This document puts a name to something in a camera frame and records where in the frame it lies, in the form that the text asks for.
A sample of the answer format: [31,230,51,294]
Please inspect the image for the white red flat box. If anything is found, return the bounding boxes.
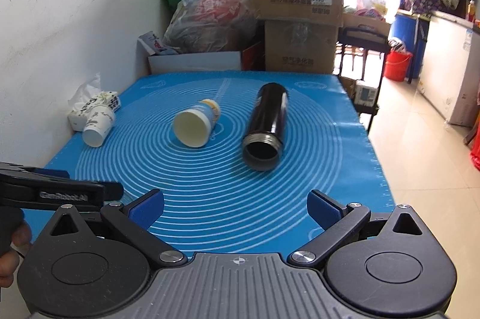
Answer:
[137,32,265,74]

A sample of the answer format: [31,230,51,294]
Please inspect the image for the blue white paper cup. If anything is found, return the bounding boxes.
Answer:
[172,99,221,148]

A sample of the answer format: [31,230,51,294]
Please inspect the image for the lower cardboard box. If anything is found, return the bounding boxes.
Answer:
[264,20,338,74]

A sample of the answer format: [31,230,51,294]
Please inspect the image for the black thermos bottle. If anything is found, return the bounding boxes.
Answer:
[241,82,289,171]

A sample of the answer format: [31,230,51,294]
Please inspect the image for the white printed paper cup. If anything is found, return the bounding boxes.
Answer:
[82,105,116,148]

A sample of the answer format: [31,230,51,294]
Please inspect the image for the clear bag red contents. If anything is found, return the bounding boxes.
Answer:
[163,0,257,54]

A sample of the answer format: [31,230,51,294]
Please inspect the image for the blue silicone mat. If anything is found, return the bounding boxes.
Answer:
[49,72,395,256]

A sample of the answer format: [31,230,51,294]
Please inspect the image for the blue plastic barrel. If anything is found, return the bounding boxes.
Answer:
[390,11,430,79]

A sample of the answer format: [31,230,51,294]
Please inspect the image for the white tissue pack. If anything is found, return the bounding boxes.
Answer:
[67,72,121,132]

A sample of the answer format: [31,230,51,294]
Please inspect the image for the person's left hand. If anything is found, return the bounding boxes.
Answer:
[0,221,32,288]

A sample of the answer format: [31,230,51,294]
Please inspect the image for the black utility cart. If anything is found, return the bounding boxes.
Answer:
[337,27,390,133]

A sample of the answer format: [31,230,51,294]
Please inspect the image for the small white appliance box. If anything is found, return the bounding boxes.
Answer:
[354,80,377,108]

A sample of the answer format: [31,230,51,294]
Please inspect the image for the red plastic bucket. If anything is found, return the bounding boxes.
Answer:
[383,50,413,82]

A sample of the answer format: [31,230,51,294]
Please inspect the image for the white chest freezer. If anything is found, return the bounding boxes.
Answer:
[417,11,479,127]

